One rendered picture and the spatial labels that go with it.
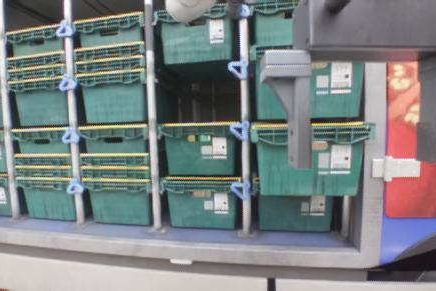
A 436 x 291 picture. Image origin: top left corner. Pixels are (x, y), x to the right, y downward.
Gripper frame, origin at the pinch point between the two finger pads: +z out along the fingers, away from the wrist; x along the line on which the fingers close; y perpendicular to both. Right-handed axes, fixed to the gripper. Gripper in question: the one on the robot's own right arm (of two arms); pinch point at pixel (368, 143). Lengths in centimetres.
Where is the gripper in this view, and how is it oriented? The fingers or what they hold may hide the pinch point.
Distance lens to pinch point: 25.5
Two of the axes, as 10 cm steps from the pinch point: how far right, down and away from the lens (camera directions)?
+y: 0.0, 0.8, -10.0
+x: 10.0, -0.3, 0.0
